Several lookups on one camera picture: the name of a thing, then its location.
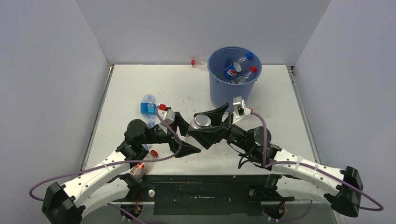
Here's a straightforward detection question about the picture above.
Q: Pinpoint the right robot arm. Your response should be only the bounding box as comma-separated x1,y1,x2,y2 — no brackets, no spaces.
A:
186,104,363,217

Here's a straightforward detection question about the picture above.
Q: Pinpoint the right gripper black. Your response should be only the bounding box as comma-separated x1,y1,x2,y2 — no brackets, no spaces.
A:
187,103,254,153

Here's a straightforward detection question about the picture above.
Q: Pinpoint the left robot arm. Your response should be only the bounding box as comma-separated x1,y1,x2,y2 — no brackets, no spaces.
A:
42,109,211,224

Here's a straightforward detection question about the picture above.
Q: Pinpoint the small red cap bottle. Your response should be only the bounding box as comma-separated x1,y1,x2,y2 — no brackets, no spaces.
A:
130,150,158,181

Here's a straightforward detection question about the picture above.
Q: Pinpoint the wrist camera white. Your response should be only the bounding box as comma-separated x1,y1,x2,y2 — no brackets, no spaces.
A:
233,97,252,116
158,104,176,126

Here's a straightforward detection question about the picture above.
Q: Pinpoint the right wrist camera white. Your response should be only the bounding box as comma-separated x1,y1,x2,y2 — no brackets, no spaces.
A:
233,97,252,116

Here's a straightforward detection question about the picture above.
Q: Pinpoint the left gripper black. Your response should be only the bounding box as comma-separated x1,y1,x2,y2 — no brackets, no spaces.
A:
140,113,200,156

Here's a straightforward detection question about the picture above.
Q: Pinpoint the crushed blue label bottle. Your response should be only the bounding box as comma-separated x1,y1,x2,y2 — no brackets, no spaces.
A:
140,94,157,128

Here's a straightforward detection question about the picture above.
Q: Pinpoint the red label clear bottle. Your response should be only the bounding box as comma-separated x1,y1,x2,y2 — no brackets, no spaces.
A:
232,66,257,84

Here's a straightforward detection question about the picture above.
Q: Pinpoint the red cap bottle by wall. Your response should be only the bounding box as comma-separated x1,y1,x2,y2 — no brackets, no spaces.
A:
191,59,208,70

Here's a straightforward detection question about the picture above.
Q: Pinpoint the blue label blue cap bottle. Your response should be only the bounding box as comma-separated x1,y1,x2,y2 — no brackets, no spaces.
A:
233,52,254,72

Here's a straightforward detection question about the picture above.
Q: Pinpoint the pepsi bottle blue cap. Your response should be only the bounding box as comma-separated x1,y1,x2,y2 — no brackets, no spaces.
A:
223,62,242,83

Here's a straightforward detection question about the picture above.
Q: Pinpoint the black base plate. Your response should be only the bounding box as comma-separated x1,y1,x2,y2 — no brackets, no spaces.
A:
77,175,322,217

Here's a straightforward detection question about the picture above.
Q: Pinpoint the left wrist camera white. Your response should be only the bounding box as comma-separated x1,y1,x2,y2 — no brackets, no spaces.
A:
158,104,176,126

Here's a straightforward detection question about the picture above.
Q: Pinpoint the blue plastic bin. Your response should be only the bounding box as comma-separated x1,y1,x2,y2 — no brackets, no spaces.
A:
208,47,262,107

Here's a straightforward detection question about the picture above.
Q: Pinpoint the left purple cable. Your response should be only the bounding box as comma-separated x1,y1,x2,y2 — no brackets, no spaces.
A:
28,105,183,202

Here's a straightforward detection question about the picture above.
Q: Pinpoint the clear jar silver lid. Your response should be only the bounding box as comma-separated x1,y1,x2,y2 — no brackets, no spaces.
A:
185,114,212,138

